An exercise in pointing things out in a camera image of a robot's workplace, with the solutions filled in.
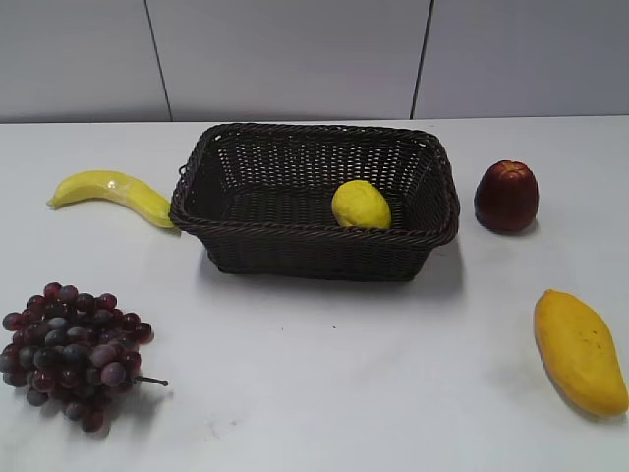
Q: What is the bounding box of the yellow banana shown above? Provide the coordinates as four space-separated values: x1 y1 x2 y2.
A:
47 170 175 229

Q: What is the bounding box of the red apple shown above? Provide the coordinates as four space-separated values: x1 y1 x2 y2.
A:
474 160 540 233

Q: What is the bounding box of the yellow lemon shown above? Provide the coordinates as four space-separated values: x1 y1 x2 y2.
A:
331 180 392 229

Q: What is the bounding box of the dark red grape bunch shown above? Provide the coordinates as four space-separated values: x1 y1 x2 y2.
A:
1 282 169 433

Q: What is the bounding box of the yellow mango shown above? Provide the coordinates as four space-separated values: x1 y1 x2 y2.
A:
534 289 628 418

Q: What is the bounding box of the black wicker basket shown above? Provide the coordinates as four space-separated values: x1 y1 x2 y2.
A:
170 123 460 281

